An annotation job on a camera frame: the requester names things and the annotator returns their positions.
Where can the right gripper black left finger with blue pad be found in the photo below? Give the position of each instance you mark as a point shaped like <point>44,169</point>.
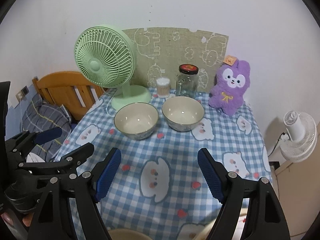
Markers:
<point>53,219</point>

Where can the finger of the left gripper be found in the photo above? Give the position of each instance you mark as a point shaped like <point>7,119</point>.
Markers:
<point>47,134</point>
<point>68,163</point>

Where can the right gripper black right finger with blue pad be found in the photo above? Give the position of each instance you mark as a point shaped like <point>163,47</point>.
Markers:
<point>265,218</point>

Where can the cream floral plate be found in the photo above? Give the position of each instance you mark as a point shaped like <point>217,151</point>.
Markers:
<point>127,234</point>

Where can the medium ceramic bowl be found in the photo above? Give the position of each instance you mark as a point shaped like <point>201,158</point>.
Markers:
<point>137,121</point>

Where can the large ceramic bowl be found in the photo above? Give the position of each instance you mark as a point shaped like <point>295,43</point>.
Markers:
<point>182,113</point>

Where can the grey plaid bedding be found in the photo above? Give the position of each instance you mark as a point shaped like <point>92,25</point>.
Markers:
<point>41,116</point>

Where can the wooden chair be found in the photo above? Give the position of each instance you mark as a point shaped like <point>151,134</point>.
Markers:
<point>70,89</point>

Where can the white standing fan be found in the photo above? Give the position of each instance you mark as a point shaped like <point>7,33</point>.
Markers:
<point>302,131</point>

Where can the blue checked tablecloth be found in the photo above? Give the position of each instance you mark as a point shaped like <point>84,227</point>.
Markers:
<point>159,189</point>

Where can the green desk fan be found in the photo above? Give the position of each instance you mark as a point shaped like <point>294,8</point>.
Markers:
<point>106,56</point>

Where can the cotton swab container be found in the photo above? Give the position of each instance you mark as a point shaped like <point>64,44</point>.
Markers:
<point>163,87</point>

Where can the glass jar black lid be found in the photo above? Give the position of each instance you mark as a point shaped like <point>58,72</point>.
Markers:
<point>187,80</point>

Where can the purple plush bunny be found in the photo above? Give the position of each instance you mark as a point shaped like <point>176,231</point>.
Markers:
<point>231,84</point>

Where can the wall power outlet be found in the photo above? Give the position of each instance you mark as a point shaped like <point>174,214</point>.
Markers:
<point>22,93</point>

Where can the green cartoon wall mat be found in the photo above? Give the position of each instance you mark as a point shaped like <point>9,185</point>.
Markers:
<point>161,50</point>

